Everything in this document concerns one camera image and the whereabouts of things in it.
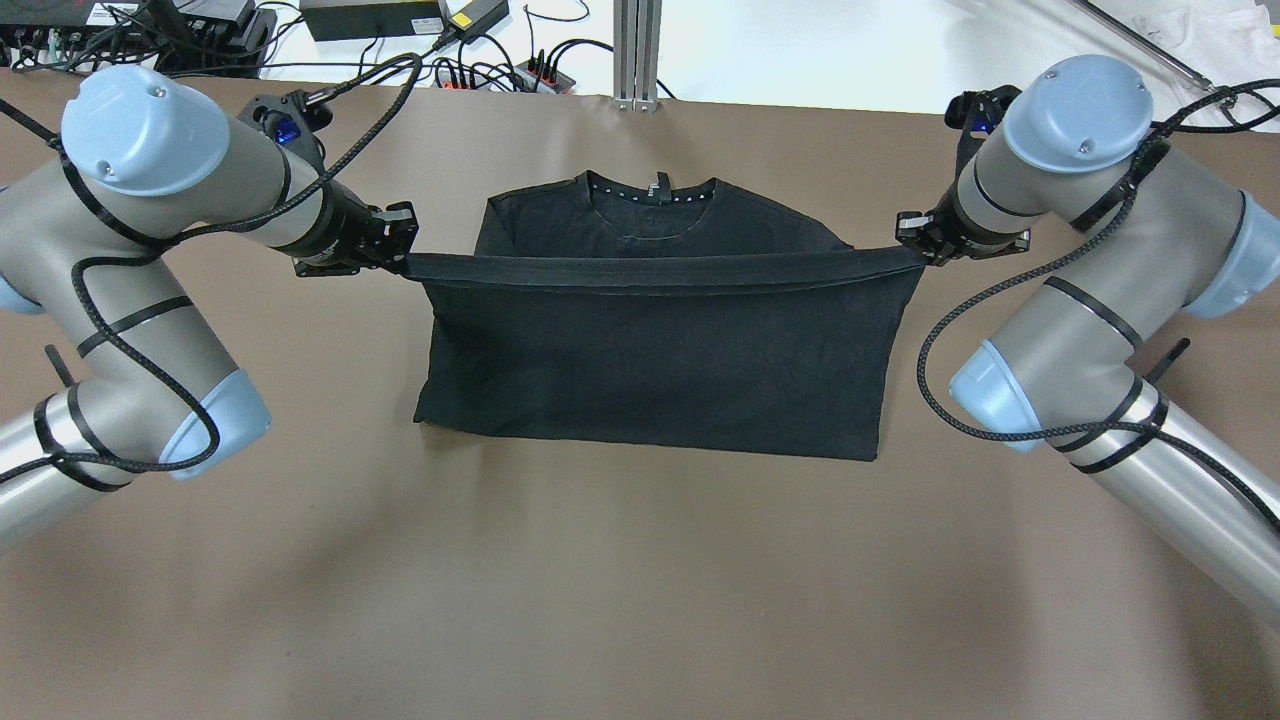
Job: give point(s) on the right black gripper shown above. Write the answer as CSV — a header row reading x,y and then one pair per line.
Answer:
x,y
962,229

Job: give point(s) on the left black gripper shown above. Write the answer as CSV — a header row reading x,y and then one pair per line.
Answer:
x,y
341,233

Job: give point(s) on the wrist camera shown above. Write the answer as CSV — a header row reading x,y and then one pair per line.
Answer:
x,y
977,113
291,120

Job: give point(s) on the black power adapter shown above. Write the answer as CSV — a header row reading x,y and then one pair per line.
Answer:
x,y
349,20

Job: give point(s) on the red power strip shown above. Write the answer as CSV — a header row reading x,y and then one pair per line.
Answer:
x,y
481,76

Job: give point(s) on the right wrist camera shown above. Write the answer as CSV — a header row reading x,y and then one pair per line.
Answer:
x,y
977,113

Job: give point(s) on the black printed t-shirt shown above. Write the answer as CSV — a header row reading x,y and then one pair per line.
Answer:
x,y
698,317

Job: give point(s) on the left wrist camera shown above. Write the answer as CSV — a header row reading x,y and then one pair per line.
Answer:
x,y
291,120

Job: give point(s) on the aluminium frame post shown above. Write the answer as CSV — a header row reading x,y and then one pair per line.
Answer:
x,y
636,35

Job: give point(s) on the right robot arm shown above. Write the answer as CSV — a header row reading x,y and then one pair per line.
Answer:
x,y
1163,235

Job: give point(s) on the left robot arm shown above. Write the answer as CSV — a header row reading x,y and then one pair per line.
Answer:
x,y
143,163

